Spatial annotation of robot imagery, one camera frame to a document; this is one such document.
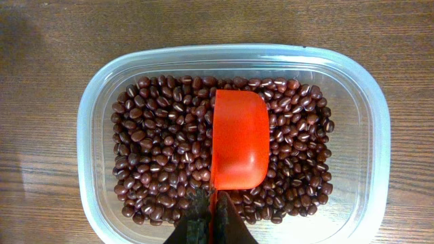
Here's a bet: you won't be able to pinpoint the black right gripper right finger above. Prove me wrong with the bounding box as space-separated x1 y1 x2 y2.
213 191 258 244

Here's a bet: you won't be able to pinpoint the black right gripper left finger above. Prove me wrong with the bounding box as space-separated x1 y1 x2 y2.
163 189 211 244

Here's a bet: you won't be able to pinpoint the red measuring scoop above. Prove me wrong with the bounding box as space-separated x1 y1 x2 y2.
207 89 271 244

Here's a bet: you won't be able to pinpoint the red adzuki beans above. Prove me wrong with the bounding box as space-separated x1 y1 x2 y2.
111 75 334 226

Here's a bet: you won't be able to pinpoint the clear plastic container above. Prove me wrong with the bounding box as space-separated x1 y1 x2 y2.
77 44 391 243

